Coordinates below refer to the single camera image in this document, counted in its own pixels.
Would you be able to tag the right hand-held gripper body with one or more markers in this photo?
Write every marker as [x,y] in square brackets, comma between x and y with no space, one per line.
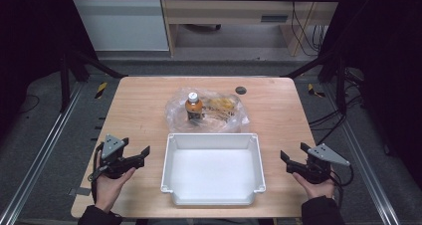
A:
[318,162]

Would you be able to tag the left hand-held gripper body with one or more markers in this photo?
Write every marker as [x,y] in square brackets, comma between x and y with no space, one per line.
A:
[112,148]

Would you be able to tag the person's right hand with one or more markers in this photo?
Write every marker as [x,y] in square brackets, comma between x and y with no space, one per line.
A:
[316,189]

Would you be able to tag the person's left hand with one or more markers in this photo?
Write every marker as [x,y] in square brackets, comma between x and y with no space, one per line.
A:
[109,188]

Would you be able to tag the grey tape piece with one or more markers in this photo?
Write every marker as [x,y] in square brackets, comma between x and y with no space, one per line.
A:
[81,191]

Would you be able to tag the clear plastic bag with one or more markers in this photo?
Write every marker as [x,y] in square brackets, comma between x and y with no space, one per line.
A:
[175,115]

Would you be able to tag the yellow black floor tape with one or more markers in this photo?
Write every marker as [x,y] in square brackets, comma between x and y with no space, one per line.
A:
[313,90]
[101,90]

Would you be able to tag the orange drink bottle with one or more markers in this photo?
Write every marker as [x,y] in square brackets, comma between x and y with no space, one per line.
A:
[193,109]

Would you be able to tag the white plastic bin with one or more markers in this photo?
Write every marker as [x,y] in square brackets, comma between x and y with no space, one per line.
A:
[212,172]

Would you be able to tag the yellow snack packet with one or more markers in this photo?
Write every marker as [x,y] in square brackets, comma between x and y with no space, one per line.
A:
[223,105]

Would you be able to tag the white cabinet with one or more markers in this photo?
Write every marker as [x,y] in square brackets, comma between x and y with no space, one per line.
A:
[122,26]

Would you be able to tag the black curtain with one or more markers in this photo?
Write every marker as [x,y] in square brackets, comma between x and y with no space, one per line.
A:
[384,52]
[30,36]

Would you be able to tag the light wooden desk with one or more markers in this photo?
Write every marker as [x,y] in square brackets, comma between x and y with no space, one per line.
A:
[232,9]

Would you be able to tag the metal floor rail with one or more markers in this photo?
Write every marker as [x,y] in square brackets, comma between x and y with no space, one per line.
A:
[365,158]
[43,145]

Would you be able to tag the black frame strut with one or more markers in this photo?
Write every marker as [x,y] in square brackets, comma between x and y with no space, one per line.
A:
[308,67]
[96,65]

